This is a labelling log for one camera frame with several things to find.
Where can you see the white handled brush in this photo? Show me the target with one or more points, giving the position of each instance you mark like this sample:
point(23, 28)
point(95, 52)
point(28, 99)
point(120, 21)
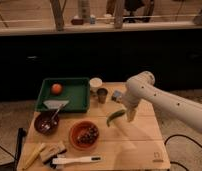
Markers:
point(86, 159)

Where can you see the metal cup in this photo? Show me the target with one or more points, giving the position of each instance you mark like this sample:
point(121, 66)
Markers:
point(102, 95)

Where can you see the dark brown bowl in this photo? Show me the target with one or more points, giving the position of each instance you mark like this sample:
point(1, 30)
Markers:
point(45, 123)

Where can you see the white cup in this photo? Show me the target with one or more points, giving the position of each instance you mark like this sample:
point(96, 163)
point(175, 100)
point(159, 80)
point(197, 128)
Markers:
point(95, 84)

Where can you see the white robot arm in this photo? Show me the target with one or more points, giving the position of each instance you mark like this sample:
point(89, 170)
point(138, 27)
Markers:
point(141, 86)

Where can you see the blue sponge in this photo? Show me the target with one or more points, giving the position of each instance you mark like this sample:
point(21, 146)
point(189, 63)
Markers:
point(117, 96)

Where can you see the wooden scrub brush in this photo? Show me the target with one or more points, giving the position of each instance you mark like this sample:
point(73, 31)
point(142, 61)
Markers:
point(51, 151)

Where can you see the black chair frame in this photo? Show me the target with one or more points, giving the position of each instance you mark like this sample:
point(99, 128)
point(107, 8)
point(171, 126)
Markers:
point(12, 166)

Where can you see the green plastic tray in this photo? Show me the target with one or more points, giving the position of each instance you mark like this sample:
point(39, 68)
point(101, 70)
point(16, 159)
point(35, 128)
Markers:
point(76, 91)

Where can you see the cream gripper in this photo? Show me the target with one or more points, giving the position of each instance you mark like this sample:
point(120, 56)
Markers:
point(130, 112)

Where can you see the orange bowl with grapes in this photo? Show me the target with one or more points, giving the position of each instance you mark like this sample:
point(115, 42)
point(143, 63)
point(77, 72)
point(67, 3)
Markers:
point(84, 135)

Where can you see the orange fruit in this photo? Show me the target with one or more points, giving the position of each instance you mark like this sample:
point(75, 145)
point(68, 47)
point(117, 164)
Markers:
point(56, 89)

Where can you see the green chili pepper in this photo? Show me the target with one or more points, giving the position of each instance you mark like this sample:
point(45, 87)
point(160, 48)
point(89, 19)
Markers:
point(114, 115)

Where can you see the white folded paper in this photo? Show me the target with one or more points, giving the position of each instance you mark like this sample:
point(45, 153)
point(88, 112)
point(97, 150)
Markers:
point(55, 104)

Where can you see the metal spoon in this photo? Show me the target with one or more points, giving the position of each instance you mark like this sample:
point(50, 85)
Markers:
point(54, 115)

